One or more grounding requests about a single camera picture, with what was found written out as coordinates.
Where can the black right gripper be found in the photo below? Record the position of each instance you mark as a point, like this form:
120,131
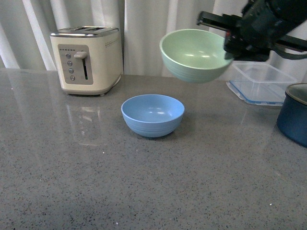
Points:
263,27

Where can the green bowl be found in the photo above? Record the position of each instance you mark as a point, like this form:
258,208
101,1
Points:
194,55

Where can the blue bowl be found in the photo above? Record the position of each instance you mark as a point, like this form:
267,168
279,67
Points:
152,115

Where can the clear plastic food container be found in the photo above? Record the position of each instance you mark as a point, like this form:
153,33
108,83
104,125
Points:
258,83

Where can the dark blue pot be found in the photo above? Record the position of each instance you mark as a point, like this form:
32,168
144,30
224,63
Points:
292,119

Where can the cream two-slot toaster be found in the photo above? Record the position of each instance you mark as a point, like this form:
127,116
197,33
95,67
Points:
88,58

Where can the white curtain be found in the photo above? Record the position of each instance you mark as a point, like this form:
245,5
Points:
25,26

